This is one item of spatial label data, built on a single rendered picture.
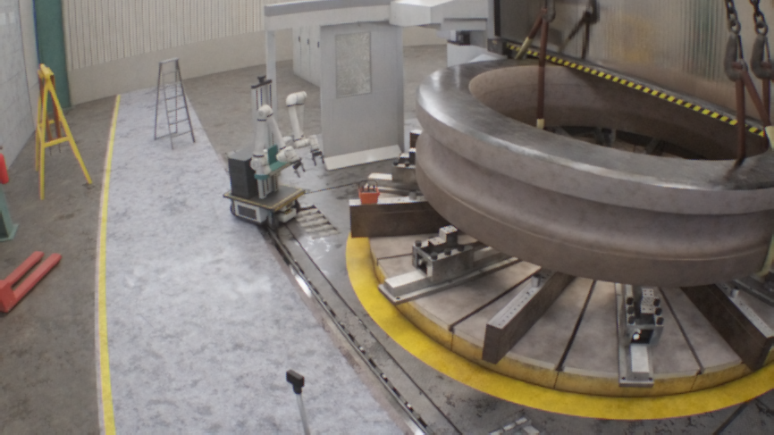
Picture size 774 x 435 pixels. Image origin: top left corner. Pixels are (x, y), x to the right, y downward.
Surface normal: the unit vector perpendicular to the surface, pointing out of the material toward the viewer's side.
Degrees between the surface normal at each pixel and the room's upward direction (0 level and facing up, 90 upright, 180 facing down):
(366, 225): 90
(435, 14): 90
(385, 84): 90
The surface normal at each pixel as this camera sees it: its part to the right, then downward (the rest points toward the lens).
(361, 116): 0.44, 0.33
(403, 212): 0.10, 0.38
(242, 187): -0.48, 0.34
